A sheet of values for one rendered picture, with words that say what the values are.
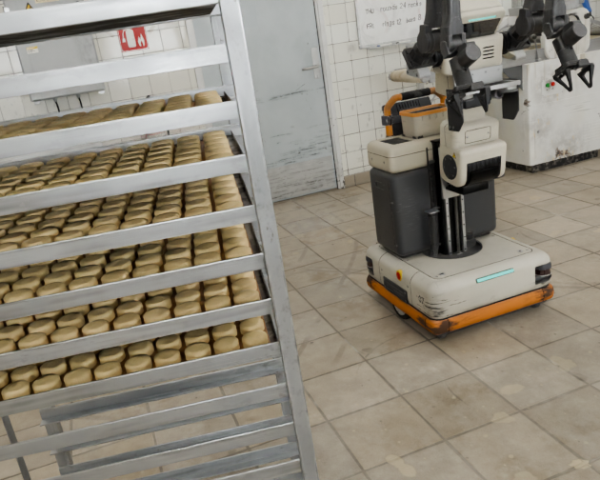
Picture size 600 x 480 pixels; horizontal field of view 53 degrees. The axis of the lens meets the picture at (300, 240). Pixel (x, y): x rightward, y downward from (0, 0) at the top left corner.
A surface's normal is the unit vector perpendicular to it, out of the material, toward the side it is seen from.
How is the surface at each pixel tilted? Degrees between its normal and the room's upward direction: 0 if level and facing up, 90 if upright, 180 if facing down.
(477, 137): 98
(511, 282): 90
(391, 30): 90
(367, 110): 90
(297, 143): 90
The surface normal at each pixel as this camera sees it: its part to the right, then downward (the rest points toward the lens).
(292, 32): 0.33, 0.26
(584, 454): -0.14, -0.93
